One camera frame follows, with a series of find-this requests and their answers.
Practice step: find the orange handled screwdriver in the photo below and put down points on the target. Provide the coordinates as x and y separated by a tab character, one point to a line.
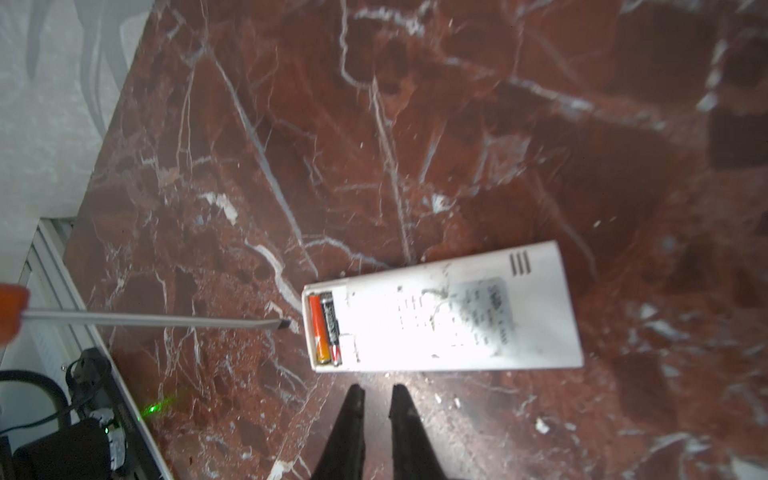
15	313

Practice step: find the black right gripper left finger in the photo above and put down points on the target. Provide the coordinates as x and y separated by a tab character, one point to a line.
344	454

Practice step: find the black red AAA battery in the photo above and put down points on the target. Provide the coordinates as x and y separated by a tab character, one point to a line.
328	308

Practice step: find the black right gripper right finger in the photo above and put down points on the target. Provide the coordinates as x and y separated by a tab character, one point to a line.
412	452

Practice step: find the orange red AAA battery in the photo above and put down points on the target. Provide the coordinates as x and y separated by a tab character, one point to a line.
322	345

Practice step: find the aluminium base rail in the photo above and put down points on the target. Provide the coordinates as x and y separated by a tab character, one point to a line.
49	350

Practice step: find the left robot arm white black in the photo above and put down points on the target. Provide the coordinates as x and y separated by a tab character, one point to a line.
90	441

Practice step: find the white remote with display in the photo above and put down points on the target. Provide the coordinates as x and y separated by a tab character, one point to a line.
509	309

